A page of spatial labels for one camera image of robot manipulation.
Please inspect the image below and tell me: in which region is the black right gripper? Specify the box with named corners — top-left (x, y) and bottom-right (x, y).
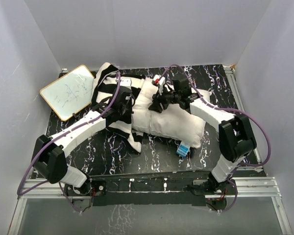
top-left (149, 86), bottom-right (181, 113)

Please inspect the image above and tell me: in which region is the white pillow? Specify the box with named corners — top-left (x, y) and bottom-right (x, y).
top-left (132, 77), bottom-right (206, 148)

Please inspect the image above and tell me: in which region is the black white striped pillowcase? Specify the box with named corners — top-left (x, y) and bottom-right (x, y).
top-left (91, 62), bottom-right (146, 153)

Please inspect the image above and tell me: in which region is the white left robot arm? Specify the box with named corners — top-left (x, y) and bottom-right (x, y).
top-left (32, 86), bottom-right (132, 195)

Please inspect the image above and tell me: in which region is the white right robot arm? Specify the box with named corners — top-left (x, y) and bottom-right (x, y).
top-left (149, 75), bottom-right (257, 194)

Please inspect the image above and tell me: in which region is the yellow framed whiteboard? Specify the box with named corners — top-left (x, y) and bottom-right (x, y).
top-left (40, 65), bottom-right (94, 121)

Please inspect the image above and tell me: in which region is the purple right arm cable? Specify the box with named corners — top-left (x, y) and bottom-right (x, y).
top-left (157, 64), bottom-right (271, 211)

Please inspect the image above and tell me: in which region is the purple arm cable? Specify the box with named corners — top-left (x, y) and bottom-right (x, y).
top-left (157, 64), bottom-right (271, 211)
top-left (17, 71), bottom-right (123, 213)

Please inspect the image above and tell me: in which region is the aluminium table frame rail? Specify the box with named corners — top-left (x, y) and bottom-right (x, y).
top-left (8, 172), bottom-right (292, 235)

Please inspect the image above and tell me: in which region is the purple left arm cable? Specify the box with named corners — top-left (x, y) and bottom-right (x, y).
top-left (17, 71), bottom-right (123, 213)

